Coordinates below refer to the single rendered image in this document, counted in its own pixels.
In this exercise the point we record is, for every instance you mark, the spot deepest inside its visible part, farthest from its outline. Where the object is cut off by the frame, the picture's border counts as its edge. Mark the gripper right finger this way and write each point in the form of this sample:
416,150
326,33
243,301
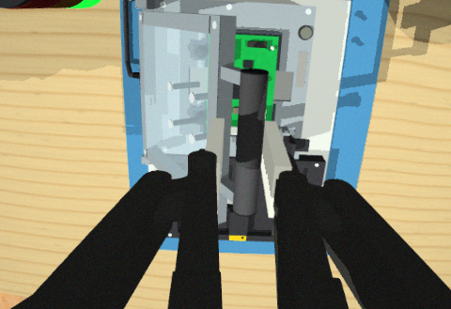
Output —
380,268

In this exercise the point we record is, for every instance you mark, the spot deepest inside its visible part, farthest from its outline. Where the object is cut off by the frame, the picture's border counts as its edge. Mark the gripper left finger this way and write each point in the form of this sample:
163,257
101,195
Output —
106,267

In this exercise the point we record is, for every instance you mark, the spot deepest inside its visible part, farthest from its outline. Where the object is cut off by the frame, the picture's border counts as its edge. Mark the green circuit board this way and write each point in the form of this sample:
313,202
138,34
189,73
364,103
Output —
253,51

